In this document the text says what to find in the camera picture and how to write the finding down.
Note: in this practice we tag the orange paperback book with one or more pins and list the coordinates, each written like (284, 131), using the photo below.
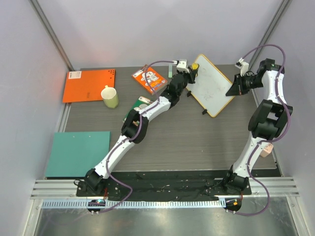
(149, 79)

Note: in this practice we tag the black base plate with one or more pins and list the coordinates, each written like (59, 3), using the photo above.
(164, 186)

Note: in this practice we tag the pink box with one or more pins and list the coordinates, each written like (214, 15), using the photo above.
(267, 150)

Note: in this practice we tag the slotted cable duct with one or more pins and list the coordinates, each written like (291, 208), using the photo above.
(101, 204)

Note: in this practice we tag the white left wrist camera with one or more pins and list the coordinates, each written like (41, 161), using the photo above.
(182, 66)

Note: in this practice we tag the yellow bone-shaped eraser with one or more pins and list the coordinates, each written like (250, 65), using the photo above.
(194, 66)

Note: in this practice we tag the teal board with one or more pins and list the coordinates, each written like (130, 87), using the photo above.
(74, 153)

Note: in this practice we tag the green paperback book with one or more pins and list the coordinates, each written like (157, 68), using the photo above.
(141, 103)

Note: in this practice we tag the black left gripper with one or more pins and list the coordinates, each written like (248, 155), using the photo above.
(192, 75)

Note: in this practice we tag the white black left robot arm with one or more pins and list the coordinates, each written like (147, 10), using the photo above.
(134, 130)

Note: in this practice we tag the aluminium frame rail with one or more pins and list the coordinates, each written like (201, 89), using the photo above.
(51, 33)
(284, 5)

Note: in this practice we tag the aluminium frame rail right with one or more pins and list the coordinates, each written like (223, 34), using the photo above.
(284, 5)

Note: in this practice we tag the green marker pen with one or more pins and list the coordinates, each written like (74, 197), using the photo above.
(170, 71)

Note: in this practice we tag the wire whiteboard stand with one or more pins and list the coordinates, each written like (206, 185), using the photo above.
(190, 94)

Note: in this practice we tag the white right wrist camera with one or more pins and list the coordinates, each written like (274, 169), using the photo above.
(243, 66)

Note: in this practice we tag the aluminium frame rail left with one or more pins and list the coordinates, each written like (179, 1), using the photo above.
(51, 33)

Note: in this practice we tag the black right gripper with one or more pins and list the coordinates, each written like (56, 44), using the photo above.
(239, 83)

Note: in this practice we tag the yellow framed whiteboard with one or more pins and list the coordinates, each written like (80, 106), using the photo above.
(210, 87)

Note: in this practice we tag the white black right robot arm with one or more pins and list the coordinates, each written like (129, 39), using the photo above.
(266, 124)

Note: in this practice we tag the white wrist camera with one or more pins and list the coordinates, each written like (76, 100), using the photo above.
(243, 66)
(182, 66)

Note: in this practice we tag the cream paper cup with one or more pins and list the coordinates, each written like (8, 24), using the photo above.
(110, 97)

